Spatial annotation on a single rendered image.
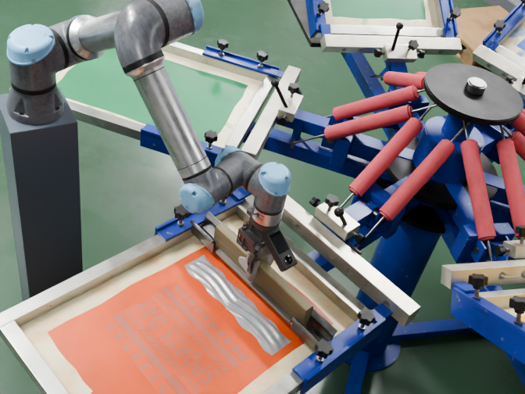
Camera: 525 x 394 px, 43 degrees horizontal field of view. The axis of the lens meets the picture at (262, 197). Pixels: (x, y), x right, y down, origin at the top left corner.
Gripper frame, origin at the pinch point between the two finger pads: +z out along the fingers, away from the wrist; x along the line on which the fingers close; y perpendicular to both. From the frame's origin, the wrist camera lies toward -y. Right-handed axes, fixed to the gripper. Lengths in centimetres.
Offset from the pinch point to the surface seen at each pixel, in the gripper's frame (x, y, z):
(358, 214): -38.7, -1.1, -2.3
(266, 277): 1.1, -3.4, -3.3
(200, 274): 9.3, 12.6, 5.9
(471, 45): -336, 117, 88
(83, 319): 41.9, 18.3, 6.3
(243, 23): -222, 237, 102
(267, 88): -65, 66, 3
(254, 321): 7.7, -7.9, 5.8
